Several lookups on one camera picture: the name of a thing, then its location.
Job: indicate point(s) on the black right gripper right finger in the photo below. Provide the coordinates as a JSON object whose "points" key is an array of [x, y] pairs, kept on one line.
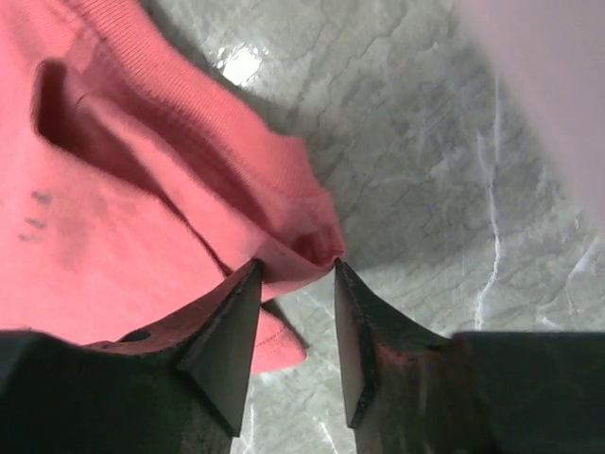
{"points": [[407, 389]]}

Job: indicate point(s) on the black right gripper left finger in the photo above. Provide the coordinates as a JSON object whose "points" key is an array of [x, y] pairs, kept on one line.
{"points": [[178, 385]]}

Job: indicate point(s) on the red t-shirt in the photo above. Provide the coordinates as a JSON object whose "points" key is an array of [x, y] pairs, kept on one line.
{"points": [[132, 183]]}

